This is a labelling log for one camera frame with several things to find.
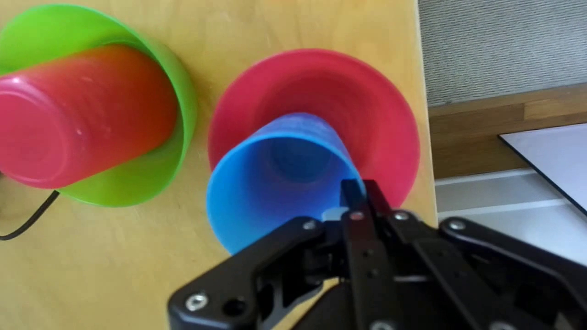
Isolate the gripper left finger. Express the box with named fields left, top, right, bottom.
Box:
left=167, top=180, right=400, bottom=330

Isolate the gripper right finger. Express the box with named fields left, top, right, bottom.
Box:
left=366, top=180, right=587, bottom=330

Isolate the blue plastic cup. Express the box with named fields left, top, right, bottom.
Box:
left=206, top=113, right=367, bottom=255

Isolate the green plastic bowl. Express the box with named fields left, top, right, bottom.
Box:
left=0, top=4, right=198, bottom=208

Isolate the red plastic bowl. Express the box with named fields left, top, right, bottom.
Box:
left=208, top=48, right=421, bottom=216

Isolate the red orange plastic cup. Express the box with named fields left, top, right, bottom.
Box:
left=0, top=44, right=178, bottom=189

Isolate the white board with black edge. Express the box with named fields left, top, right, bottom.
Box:
left=498, top=123, right=587, bottom=216

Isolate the wooden beam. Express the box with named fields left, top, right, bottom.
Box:
left=428, top=84, right=587, bottom=180

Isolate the black cable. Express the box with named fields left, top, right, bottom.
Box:
left=0, top=190, right=61, bottom=241

